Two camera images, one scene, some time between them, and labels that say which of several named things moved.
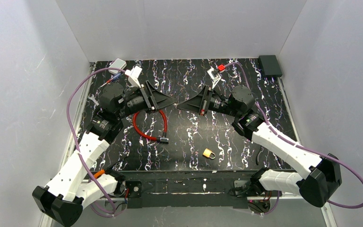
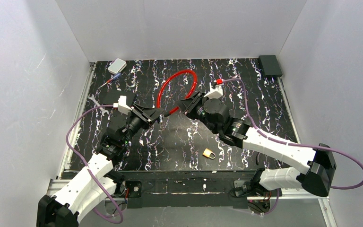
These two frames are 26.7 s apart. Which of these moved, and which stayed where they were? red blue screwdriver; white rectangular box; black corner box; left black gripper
Moved: left black gripper
Stayed: black corner box; red blue screwdriver; white rectangular box
